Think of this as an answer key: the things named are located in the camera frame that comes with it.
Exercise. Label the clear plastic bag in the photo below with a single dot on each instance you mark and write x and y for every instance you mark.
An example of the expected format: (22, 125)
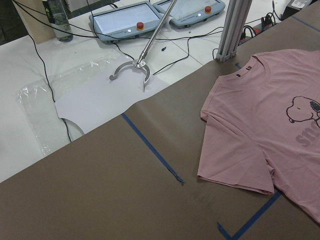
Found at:
(37, 102)

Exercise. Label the dark drink bottle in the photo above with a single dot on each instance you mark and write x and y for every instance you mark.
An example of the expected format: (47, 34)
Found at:
(58, 19)

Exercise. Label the aluminium frame post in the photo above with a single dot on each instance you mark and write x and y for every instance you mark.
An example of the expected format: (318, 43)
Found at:
(236, 16)

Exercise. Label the metal reacher grabber tool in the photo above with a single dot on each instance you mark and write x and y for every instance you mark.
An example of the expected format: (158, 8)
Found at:
(140, 62)

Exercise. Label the left teach pendant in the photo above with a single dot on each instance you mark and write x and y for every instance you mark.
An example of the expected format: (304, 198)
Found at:
(126, 22)

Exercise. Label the teach pendant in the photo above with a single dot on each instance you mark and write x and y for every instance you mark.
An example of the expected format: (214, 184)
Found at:
(186, 13)
(126, 22)

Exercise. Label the pink Snoopy t-shirt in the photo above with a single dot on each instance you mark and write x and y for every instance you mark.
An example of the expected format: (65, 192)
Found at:
(263, 128)

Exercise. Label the right teach pendant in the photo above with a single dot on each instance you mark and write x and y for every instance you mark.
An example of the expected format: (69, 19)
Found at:
(186, 13)

